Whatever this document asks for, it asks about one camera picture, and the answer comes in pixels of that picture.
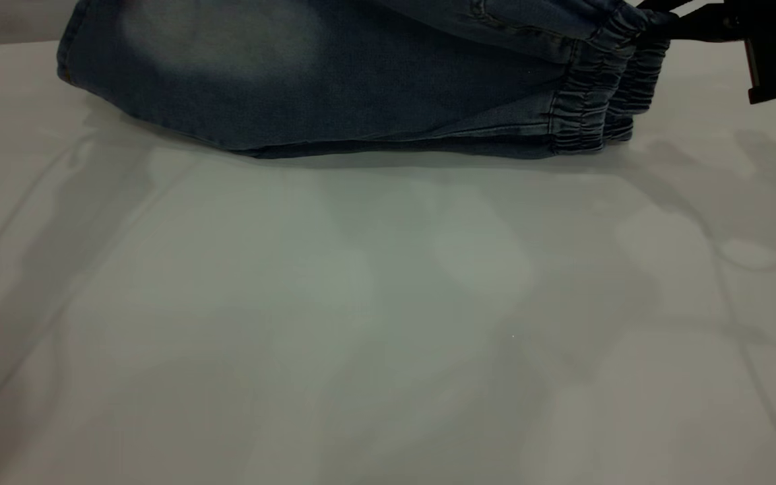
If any blue denim shorts basketball print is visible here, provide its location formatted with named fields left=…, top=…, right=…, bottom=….
left=57, top=0, right=672, bottom=160

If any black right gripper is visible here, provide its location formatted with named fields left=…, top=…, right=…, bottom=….
left=637, top=0, right=776, bottom=105

